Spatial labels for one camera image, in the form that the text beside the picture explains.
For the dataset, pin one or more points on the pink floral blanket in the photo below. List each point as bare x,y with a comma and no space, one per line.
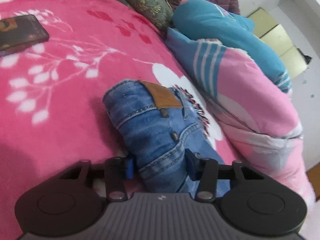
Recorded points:
62,105

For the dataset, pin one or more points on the dark bag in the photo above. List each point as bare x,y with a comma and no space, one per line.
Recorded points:
305,56

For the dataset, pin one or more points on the blue jeans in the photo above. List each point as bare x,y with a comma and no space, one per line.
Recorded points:
150,130

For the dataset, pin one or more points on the yellow wardrobe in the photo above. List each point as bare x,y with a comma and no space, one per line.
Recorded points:
282,40

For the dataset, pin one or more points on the pink and blue floral quilt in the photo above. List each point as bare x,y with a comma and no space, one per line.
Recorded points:
250,92

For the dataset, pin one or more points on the green floral pillow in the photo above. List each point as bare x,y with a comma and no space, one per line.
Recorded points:
142,0

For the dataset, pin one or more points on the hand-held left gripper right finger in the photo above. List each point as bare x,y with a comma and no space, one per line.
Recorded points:
191,166

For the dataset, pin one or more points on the black smartphone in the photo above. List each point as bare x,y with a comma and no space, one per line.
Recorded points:
20,32

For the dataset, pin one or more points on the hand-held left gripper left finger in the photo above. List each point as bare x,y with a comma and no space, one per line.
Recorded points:
129,168

